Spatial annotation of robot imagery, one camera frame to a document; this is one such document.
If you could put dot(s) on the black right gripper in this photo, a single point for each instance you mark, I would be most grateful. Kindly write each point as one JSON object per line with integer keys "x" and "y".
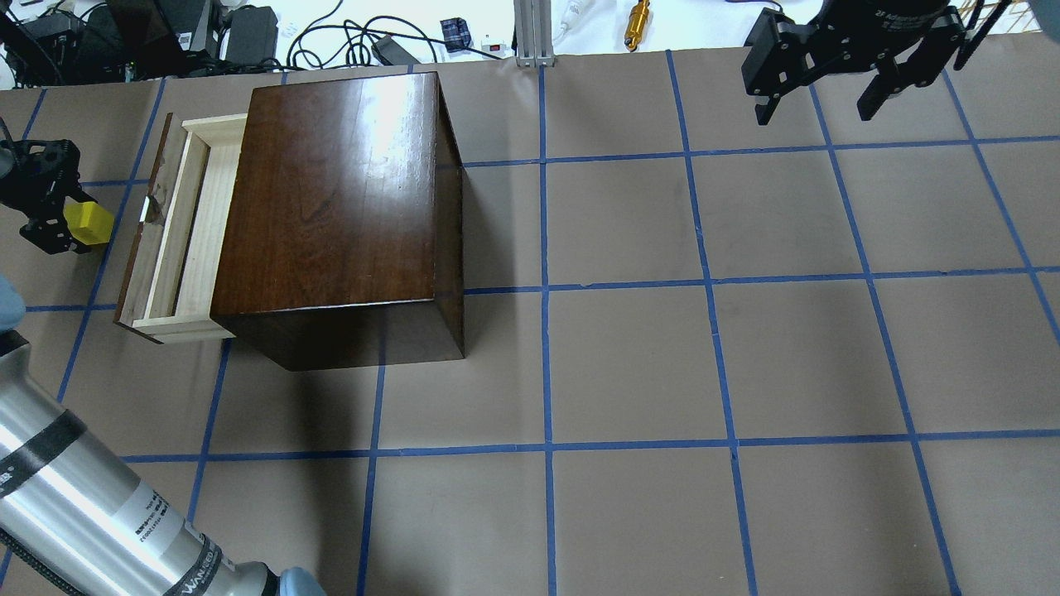
{"x": 896, "y": 18}

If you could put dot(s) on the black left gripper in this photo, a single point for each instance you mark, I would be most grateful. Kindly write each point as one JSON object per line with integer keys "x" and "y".
{"x": 39, "y": 176}

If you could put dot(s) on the yellow cube block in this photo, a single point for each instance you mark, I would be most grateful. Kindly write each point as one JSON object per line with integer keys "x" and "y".
{"x": 89, "y": 222}

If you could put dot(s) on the wooden drawer with white handle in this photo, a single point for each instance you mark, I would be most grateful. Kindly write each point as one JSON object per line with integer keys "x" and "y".
{"x": 172, "y": 267}

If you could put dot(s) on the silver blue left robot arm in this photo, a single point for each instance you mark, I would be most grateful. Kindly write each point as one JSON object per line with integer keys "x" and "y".
{"x": 83, "y": 519}

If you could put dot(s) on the dark wooden drawer box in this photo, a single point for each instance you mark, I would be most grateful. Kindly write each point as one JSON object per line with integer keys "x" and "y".
{"x": 343, "y": 245}

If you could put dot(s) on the brass cylinder tool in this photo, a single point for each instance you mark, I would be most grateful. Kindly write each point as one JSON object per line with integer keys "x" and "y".
{"x": 636, "y": 25}

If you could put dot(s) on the black laptop charger brick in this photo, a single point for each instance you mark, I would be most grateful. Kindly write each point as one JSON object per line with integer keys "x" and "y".
{"x": 251, "y": 35}

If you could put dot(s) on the aluminium frame post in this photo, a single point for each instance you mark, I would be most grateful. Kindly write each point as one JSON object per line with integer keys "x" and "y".
{"x": 533, "y": 46}

